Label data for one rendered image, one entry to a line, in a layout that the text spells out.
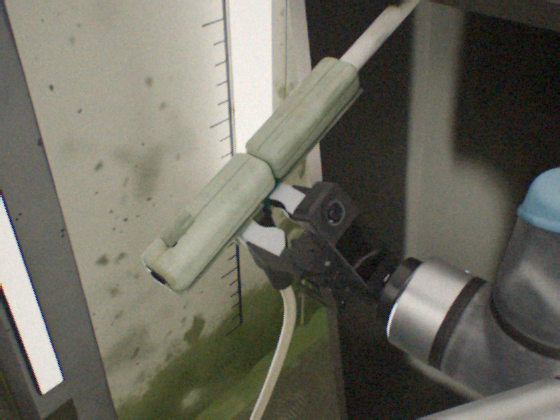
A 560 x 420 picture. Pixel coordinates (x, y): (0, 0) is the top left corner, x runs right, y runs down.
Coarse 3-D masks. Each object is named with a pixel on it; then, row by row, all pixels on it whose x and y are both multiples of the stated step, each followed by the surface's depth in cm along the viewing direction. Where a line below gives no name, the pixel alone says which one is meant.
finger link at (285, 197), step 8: (280, 184) 64; (280, 192) 63; (288, 192) 63; (296, 192) 62; (272, 200) 63; (280, 200) 62; (288, 200) 62; (296, 200) 62; (288, 208) 62; (288, 216) 67
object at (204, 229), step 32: (416, 0) 71; (384, 32) 69; (320, 64) 66; (352, 64) 66; (288, 96) 65; (320, 96) 63; (352, 96) 67; (288, 128) 62; (320, 128) 64; (256, 160) 60; (288, 160) 62; (224, 192) 59; (256, 192) 60; (192, 224) 57; (224, 224) 58; (160, 256) 56; (192, 256) 56; (256, 256) 69
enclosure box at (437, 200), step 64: (320, 0) 78; (384, 0) 90; (448, 0) 59; (512, 0) 55; (384, 64) 97; (448, 64) 107; (512, 64) 99; (384, 128) 107; (448, 128) 116; (512, 128) 107; (384, 192) 118; (448, 192) 127; (512, 192) 116; (448, 256) 141; (384, 384) 159; (448, 384) 157
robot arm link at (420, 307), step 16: (416, 272) 52; (432, 272) 52; (448, 272) 52; (464, 272) 53; (416, 288) 52; (432, 288) 51; (448, 288) 51; (400, 304) 52; (416, 304) 51; (432, 304) 51; (448, 304) 50; (400, 320) 52; (416, 320) 51; (432, 320) 50; (400, 336) 53; (416, 336) 51; (432, 336) 50; (416, 352) 52
